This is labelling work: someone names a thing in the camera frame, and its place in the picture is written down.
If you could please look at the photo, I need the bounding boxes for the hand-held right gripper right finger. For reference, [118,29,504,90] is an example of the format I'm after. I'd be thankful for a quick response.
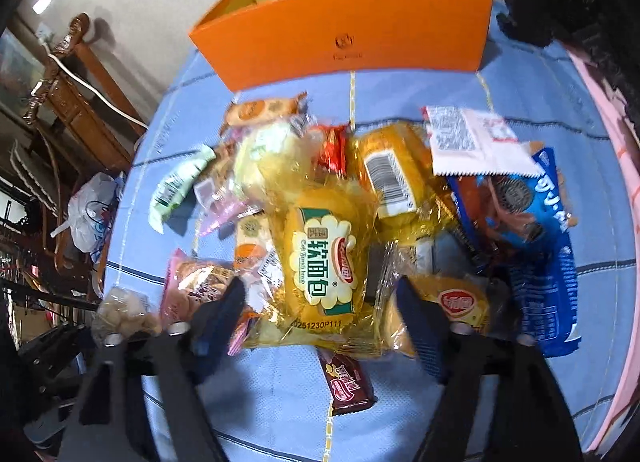
[395,276,583,462]

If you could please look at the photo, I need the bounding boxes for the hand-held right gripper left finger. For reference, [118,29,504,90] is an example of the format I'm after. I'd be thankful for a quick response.
[55,277,247,462]

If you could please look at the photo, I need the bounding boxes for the pink cookie packet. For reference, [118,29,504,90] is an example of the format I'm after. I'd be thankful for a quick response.
[160,248,241,330]

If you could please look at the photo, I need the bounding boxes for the orange white snack packet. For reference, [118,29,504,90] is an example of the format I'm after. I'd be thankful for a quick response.
[234,215,283,313]

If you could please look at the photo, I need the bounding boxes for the large yellow bread packet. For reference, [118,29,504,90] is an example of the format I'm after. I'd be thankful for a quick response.
[242,177,401,358]

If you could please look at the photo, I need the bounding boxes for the blue cookie packet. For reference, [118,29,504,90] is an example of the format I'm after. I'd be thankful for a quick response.
[447,147,583,358]

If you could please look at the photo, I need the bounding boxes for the white sachet with red print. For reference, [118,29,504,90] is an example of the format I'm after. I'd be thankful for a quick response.
[424,106,543,178]

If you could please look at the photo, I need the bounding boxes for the orange cardboard box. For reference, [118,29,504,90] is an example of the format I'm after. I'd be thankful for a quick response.
[188,0,493,92]

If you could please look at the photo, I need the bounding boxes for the clear bag of round snacks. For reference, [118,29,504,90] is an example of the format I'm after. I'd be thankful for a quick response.
[92,287,161,343]

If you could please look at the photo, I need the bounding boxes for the small yellow bread packet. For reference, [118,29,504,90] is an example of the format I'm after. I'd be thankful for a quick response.
[395,275,493,358]

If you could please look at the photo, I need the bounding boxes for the brown chocolate wafer packet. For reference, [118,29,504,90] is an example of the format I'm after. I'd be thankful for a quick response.
[317,348,377,417]

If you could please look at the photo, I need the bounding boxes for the blue checked tablecloth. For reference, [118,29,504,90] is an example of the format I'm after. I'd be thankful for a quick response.
[95,0,640,462]

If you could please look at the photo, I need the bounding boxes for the pink clear snack packet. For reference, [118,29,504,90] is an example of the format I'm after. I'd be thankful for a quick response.
[192,172,261,238]

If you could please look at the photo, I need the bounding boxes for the blue printed plastic bag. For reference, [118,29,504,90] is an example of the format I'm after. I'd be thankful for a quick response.
[92,175,123,265]

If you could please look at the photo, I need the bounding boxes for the green and white snack packet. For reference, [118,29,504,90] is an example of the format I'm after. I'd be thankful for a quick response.
[149,145,217,233]

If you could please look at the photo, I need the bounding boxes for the yellow packet with barcode label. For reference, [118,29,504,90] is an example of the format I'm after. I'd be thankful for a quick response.
[355,125,451,223]

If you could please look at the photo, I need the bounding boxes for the white plastic bag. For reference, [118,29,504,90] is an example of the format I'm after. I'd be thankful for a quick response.
[67,172,121,263]

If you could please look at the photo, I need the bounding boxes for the pale round bread packet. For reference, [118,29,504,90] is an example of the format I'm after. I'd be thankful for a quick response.
[232,119,311,193]

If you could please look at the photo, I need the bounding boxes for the red snack packet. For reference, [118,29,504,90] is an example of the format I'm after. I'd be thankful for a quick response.
[312,123,351,178]

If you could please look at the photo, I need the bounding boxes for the pink printed cloth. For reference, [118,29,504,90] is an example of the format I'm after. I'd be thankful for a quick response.
[565,42,640,453]

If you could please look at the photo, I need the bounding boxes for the orange round cracker packet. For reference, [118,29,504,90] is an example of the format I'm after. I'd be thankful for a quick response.
[222,92,308,130]

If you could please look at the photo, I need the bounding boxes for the wooden chair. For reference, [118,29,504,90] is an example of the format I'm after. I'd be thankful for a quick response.
[22,12,148,173]

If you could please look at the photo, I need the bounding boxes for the dark carved furniture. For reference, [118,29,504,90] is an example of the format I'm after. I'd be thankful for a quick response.
[497,0,640,108]

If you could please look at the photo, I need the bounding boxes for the white cable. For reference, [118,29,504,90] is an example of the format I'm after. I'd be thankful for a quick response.
[37,37,148,130]

